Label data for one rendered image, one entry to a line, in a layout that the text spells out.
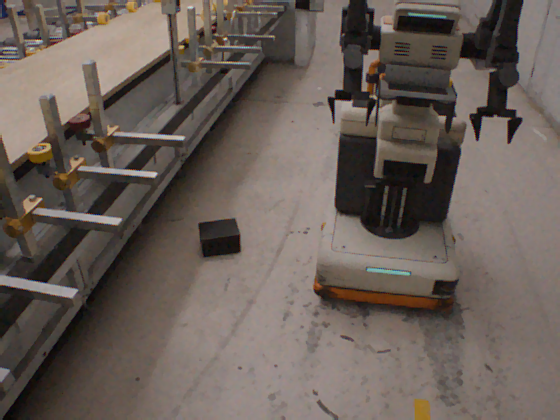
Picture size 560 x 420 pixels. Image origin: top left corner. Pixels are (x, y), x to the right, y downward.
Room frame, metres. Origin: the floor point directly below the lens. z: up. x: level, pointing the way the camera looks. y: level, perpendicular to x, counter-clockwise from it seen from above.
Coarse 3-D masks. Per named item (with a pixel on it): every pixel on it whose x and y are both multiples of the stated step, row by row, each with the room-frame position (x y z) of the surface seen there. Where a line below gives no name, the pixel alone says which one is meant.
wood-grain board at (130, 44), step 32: (192, 0) 4.19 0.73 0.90; (96, 32) 3.04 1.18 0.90; (128, 32) 2.99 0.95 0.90; (160, 32) 2.96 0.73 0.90; (32, 64) 2.34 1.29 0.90; (64, 64) 2.31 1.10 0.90; (96, 64) 2.29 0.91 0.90; (128, 64) 2.26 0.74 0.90; (0, 96) 1.85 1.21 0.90; (32, 96) 1.84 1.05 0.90; (64, 96) 1.82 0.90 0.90; (0, 128) 1.50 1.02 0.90; (32, 128) 1.50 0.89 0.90; (64, 128) 1.53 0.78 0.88
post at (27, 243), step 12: (0, 132) 1.03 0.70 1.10; (0, 144) 1.02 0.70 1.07; (0, 156) 1.00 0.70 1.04; (0, 168) 0.99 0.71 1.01; (0, 180) 1.00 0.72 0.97; (12, 180) 1.02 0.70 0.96; (0, 192) 1.00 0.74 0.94; (12, 192) 1.00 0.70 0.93; (12, 204) 0.99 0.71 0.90; (12, 216) 1.00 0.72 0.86; (24, 240) 0.99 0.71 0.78; (24, 252) 1.00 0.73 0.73
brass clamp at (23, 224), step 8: (40, 200) 1.09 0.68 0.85; (32, 208) 1.05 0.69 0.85; (24, 216) 1.01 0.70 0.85; (8, 224) 0.97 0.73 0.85; (16, 224) 0.98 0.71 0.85; (24, 224) 1.00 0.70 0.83; (32, 224) 1.03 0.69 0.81; (8, 232) 0.97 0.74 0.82; (16, 232) 0.97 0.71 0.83; (24, 232) 0.99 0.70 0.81
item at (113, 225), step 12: (0, 204) 1.08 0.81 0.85; (0, 216) 1.05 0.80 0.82; (36, 216) 1.03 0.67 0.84; (48, 216) 1.02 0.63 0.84; (60, 216) 1.02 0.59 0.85; (72, 216) 1.02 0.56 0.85; (84, 216) 1.02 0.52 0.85; (96, 216) 1.02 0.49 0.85; (84, 228) 1.00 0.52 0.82; (96, 228) 0.99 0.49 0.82; (108, 228) 0.99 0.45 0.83; (120, 228) 0.99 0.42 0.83
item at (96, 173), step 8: (40, 168) 1.30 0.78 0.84; (48, 168) 1.30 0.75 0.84; (80, 168) 1.29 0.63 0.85; (88, 168) 1.29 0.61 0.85; (96, 168) 1.29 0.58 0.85; (104, 168) 1.29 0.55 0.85; (112, 168) 1.29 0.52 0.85; (80, 176) 1.28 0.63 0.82; (88, 176) 1.27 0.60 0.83; (96, 176) 1.27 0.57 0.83; (104, 176) 1.26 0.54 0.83; (112, 176) 1.25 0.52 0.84; (120, 176) 1.25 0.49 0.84; (128, 176) 1.24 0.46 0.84; (136, 176) 1.24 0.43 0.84; (144, 176) 1.23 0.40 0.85; (152, 176) 1.23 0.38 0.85; (152, 184) 1.23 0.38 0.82
